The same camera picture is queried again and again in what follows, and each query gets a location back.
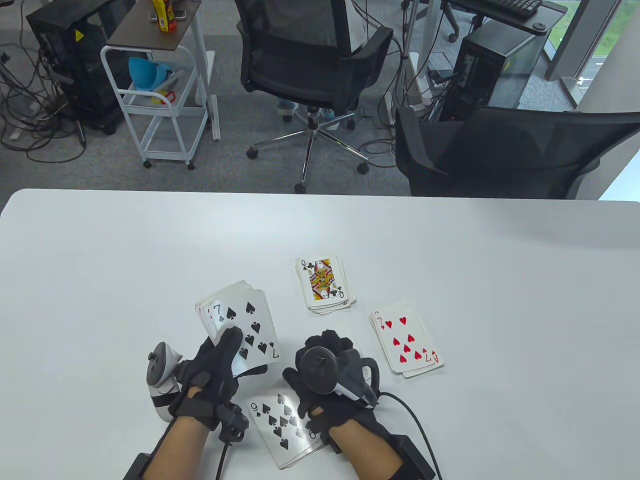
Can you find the black chair with chrome base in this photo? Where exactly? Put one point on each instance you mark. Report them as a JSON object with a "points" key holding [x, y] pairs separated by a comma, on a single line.
{"points": [[305, 75]]}

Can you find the pile of clubs cards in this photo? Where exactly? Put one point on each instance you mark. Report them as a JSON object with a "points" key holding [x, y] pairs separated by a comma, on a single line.
{"points": [[325, 285]]}

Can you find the red yellow plastic toy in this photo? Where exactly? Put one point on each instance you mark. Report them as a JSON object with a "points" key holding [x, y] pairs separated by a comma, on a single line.
{"points": [[165, 96]]}

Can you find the yellow bottle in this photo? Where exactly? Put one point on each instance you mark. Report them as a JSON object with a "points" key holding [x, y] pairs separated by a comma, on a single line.
{"points": [[161, 15]]}

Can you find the black computer tower glass panel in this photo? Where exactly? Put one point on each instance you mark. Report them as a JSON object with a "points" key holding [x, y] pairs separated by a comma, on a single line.
{"points": [[485, 65]]}

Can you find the person's right forearm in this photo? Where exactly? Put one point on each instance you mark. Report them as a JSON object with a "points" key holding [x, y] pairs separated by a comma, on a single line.
{"points": [[365, 455]]}

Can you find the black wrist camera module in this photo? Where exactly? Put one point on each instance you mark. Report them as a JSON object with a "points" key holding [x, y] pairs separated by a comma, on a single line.
{"points": [[331, 442], [232, 420]]}

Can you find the deck of playing cards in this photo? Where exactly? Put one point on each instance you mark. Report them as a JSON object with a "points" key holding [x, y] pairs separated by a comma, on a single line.
{"points": [[225, 287]]}

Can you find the person's left forearm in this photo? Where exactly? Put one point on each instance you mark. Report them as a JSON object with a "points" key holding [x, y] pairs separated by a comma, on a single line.
{"points": [[175, 450]]}

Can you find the pile of spades cards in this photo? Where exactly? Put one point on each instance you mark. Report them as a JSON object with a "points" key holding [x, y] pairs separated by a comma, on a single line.
{"points": [[300, 457]]}

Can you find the black keyboard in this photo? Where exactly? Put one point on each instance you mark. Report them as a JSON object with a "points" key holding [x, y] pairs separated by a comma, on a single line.
{"points": [[505, 5]]}

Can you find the person's right hand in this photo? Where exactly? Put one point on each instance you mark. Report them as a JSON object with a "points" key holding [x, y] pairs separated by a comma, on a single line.
{"points": [[340, 415]]}

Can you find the white rolling cart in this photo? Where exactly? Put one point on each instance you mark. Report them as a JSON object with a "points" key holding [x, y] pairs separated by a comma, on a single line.
{"points": [[165, 111]]}

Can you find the black forearm sensor box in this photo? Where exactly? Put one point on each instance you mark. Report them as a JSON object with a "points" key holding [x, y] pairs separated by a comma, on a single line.
{"points": [[412, 457], [137, 466]]}

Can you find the black chair leg with castor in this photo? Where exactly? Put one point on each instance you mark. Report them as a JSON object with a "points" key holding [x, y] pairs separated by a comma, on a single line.
{"points": [[452, 37]]}

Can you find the white power strip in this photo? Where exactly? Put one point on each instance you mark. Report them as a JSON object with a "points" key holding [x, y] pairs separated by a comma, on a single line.
{"points": [[442, 84]]}

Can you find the blue plastic funnel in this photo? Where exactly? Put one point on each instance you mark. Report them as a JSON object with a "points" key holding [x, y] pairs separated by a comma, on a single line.
{"points": [[145, 75]]}

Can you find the black mesh office chair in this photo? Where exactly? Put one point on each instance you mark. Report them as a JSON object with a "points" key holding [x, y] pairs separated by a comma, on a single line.
{"points": [[500, 160]]}

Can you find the white side table brown top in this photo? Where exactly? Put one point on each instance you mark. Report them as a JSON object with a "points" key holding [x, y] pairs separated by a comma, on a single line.
{"points": [[150, 35]]}

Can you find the black spades playing card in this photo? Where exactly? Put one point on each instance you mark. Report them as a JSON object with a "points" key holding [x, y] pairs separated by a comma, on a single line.
{"points": [[237, 320], [265, 425]]}

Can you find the pile of hearts cards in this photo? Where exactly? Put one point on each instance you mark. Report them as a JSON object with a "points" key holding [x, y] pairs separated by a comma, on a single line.
{"points": [[407, 335]]}

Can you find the grey white handheld controller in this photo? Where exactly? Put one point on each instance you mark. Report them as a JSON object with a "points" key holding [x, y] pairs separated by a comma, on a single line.
{"points": [[159, 367], [320, 370]]}

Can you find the white metal stand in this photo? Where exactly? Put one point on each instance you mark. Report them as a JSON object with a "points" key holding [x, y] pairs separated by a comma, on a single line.
{"points": [[414, 70]]}

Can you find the orange red bottle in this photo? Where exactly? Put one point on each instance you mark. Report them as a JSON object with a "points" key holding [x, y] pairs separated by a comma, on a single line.
{"points": [[171, 20]]}

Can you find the person's left hand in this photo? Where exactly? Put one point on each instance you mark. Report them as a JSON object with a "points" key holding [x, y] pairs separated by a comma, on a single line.
{"points": [[210, 380]]}

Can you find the dark grey desk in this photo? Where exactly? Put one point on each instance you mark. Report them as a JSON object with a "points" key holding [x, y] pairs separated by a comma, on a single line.
{"points": [[547, 12]]}

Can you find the black computer tower yellow sticker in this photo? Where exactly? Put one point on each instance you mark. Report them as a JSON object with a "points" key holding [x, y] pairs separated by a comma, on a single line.
{"points": [[75, 75]]}

